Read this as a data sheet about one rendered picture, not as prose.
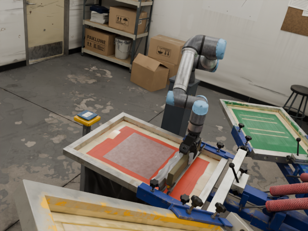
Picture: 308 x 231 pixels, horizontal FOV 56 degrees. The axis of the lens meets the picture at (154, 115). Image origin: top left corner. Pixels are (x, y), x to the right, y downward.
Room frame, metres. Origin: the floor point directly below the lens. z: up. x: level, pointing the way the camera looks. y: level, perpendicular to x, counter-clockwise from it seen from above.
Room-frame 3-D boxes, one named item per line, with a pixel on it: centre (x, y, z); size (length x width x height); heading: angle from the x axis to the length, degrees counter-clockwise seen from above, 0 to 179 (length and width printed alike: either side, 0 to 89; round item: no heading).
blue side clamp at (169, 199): (1.02, -0.13, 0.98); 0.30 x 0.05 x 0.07; 66
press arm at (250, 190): (1.15, -0.54, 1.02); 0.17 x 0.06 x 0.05; 66
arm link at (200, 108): (1.31, -0.22, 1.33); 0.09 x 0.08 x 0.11; 173
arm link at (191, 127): (1.31, -0.22, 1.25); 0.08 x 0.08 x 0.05
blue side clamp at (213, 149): (1.53, -0.35, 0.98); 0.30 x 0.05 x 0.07; 66
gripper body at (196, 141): (1.32, -0.22, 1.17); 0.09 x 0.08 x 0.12; 156
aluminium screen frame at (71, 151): (1.37, -0.02, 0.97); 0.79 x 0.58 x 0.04; 66
